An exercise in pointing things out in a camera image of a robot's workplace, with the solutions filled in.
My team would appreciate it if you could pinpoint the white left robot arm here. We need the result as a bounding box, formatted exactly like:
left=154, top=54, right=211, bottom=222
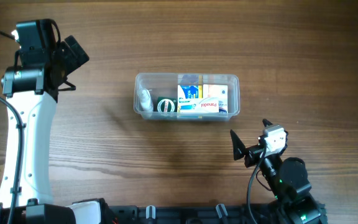
left=0, top=36, right=139, bottom=223

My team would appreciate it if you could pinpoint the white calamine lotion bottle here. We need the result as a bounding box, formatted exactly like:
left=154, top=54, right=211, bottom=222
left=137, top=88, right=154, bottom=112

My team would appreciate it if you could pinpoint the green Zam-Buk ointment box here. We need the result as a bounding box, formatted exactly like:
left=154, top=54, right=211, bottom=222
left=157, top=96, right=177, bottom=113

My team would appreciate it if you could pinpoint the blue VapoDrops lozenge box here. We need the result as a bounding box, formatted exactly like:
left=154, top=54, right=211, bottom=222
left=177, top=85, right=203, bottom=102

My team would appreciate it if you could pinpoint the clear plastic container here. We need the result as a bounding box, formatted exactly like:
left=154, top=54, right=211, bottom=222
left=134, top=73, right=241, bottom=121

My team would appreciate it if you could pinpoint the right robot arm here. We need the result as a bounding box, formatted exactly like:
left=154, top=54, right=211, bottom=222
left=242, top=119, right=328, bottom=224

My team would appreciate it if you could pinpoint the white Panadol caplet box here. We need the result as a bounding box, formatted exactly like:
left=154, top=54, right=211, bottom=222
left=178, top=97, right=219, bottom=113

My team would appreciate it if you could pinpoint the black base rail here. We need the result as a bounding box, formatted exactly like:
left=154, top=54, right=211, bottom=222
left=104, top=203, right=328, bottom=224

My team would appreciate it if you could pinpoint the white Hansaplast plaster box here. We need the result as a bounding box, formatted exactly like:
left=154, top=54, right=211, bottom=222
left=203, top=84, right=228, bottom=113

